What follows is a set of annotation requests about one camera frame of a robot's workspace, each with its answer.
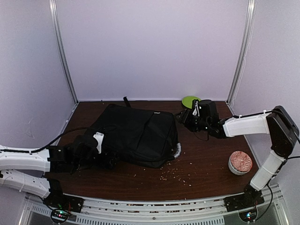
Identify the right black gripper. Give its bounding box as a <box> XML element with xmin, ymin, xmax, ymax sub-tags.
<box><xmin>173</xmin><ymin>109</ymin><xmax>210</xmax><ymax>133</ymax></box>

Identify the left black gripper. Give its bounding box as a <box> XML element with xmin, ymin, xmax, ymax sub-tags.
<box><xmin>73</xmin><ymin>148</ymin><xmax>120</xmax><ymax>171</ymax></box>

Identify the black student bag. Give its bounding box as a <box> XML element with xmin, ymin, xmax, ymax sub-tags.
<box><xmin>85</xmin><ymin>104</ymin><xmax>181</xmax><ymax>168</ymax></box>

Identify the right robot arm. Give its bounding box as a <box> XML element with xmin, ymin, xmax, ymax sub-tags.
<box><xmin>175</xmin><ymin>101</ymin><xmax>300</xmax><ymax>208</ymax></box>

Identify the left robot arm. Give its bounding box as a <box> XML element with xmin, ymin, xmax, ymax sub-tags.
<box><xmin>0</xmin><ymin>126</ymin><xmax>117</xmax><ymax>174</ymax></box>

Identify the green plate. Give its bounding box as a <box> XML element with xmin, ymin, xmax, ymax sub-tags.
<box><xmin>181</xmin><ymin>96</ymin><xmax>201</xmax><ymax>109</ymax></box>

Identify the red patterned white bowl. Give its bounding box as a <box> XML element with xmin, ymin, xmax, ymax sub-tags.
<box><xmin>228</xmin><ymin>151</ymin><xmax>253</xmax><ymax>175</ymax></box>

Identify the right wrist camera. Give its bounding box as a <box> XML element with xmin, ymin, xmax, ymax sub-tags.
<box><xmin>192</xmin><ymin>99</ymin><xmax>219</xmax><ymax>121</ymax></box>

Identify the front aluminium rail base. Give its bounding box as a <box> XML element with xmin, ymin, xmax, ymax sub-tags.
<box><xmin>20</xmin><ymin>185</ymin><xmax>291</xmax><ymax>225</ymax></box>

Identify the right aluminium frame post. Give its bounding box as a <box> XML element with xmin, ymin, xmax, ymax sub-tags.
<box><xmin>227</xmin><ymin>0</ymin><xmax>256</xmax><ymax>107</ymax></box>

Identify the aluminium frame post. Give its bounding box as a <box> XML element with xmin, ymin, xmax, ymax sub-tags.
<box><xmin>227</xmin><ymin>0</ymin><xmax>256</xmax><ymax>107</ymax></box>
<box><xmin>49</xmin><ymin>0</ymin><xmax>79</xmax><ymax>104</ymax></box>

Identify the left aluminium frame post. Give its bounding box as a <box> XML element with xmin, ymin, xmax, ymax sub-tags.
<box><xmin>49</xmin><ymin>0</ymin><xmax>79</xmax><ymax>104</ymax></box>

